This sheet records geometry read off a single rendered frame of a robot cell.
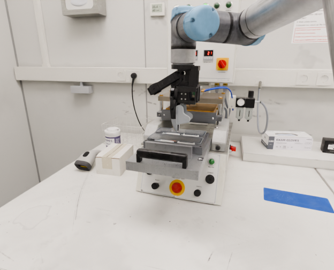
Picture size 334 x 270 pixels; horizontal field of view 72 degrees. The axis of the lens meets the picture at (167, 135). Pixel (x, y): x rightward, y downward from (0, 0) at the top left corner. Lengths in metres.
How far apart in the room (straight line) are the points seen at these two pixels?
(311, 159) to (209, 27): 0.93
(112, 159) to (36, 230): 0.40
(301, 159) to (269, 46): 0.65
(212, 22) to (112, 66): 1.19
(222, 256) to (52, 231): 0.51
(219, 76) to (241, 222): 0.66
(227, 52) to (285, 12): 0.64
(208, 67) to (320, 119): 0.78
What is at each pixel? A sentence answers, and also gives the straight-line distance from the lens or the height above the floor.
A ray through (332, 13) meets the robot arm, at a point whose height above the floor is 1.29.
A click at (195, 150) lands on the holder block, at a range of 0.74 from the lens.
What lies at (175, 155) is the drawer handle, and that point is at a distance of 0.63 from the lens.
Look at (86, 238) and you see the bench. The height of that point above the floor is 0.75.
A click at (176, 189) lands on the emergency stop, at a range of 0.90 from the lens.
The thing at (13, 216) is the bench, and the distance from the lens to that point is 0.98.
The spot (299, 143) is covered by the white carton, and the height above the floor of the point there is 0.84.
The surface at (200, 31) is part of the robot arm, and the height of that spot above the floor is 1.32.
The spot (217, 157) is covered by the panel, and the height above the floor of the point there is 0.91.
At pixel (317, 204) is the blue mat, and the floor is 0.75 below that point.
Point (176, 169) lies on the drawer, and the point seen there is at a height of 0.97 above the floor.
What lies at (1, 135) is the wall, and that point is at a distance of 2.11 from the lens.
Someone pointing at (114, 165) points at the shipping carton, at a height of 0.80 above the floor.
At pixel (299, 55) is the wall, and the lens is 1.55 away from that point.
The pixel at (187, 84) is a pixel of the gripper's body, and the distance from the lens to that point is 0.72.
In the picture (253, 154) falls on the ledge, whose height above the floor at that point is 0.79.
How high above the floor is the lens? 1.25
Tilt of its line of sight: 18 degrees down
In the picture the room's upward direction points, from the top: straight up
